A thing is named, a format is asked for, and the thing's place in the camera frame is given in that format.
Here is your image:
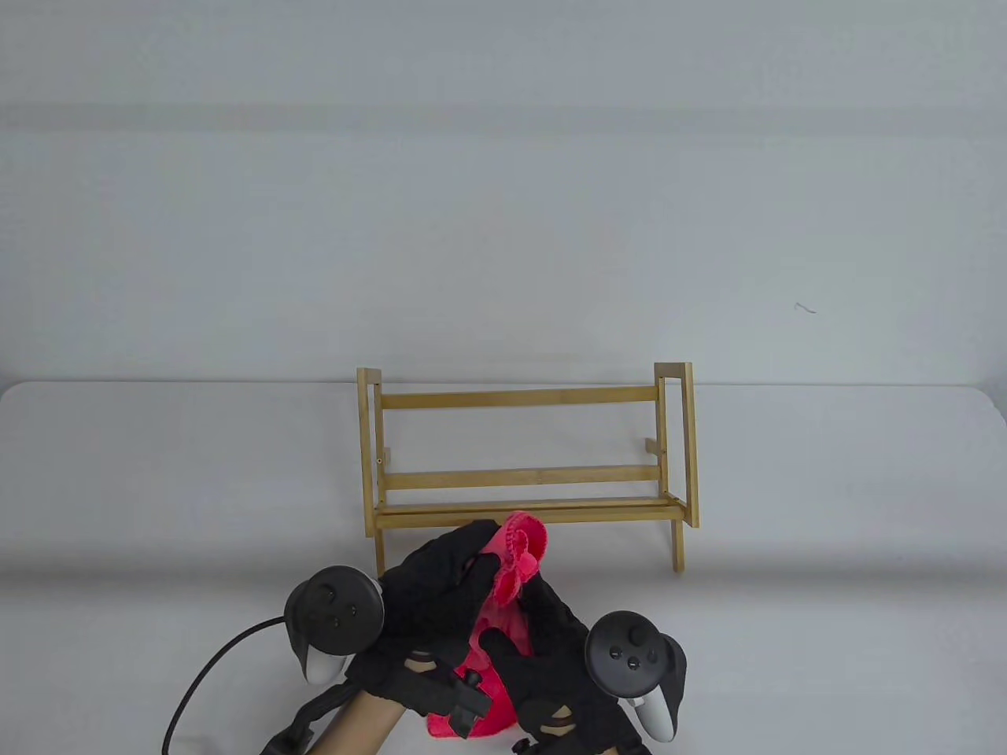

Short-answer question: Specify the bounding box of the person's left hand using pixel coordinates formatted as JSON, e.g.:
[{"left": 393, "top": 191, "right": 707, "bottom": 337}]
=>
[{"left": 349, "top": 519, "right": 504, "bottom": 715}]

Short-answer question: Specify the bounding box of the person's right hand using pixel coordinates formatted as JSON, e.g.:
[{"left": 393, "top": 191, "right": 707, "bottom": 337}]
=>
[{"left": 480, "top": 580, "right": 654, "bottom": 755}]

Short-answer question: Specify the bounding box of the pink cloth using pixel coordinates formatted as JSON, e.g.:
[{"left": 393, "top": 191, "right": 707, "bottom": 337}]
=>
[{"left": 427, "top": 511, "right": 549, "bottom": 740}]

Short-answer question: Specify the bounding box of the person's left forearm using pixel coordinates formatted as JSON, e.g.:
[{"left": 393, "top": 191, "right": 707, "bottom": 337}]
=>
[{"left": 311, "top": 691, "right": 430, "bottom": 755}]

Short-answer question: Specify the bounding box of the wooden slatted rack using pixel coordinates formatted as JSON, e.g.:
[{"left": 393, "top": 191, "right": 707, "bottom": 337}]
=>
[{"left": 356, "top": 363, "right": 699, "bottom": 577}]

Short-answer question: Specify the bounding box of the black right wrist controller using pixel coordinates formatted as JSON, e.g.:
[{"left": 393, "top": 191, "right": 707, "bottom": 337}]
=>
[{"left": 584, "top": 611, "right": 688, "bottom": 744}]

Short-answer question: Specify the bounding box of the black wrist controller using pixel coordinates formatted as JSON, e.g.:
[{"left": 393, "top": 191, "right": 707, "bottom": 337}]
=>
[
  {"left": 285, "top": 566, "right": 386, "bottom": 683},
  {"left": 584, "top": 611, "right": 688, "bottom": 744}
]

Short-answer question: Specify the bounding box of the black left wrist controller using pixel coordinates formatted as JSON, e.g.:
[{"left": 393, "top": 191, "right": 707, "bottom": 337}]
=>
[{"left": 285, "top": 566, "right": 386, "bottom": 683}]

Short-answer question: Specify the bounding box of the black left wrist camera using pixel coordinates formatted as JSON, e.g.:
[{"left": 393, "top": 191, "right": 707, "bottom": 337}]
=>
[{"left": 450, "top": 667, "right": 490, "bottom": 740}]

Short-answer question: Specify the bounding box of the black wrist strap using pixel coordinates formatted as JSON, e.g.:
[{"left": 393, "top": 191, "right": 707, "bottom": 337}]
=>
[{"left": 260, "top": 680, "right": 359, "bottom": 755}]

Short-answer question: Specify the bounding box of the black cable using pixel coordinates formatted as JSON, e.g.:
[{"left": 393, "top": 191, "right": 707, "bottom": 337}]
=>
[{"left": 161, "top": 617, "right": 288, "bottom": 755}]

